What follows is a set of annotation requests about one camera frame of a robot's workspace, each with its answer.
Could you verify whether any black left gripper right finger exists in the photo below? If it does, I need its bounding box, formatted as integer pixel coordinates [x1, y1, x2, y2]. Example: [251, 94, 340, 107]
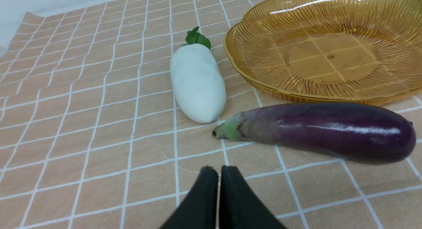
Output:
[219, 166, 286, 229]

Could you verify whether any white radish with green leaves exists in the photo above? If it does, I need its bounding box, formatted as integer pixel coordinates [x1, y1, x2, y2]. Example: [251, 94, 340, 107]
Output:
[170, 26, 226, 124]

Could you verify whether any purple eggplant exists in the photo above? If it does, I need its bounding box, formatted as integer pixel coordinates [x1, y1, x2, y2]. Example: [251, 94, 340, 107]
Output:
[212, 102, 417, 164]

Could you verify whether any beige checkered tablecloth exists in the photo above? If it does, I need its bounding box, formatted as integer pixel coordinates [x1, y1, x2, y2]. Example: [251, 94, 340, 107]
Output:
[1, 0, 421, 229]

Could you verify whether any amber glass plate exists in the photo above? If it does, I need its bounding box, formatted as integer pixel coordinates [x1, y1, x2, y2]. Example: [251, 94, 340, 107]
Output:
[224, 0, 422, 106]

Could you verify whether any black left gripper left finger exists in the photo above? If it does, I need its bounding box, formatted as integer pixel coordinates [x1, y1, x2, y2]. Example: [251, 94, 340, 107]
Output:
[160, 166, 219, 229]

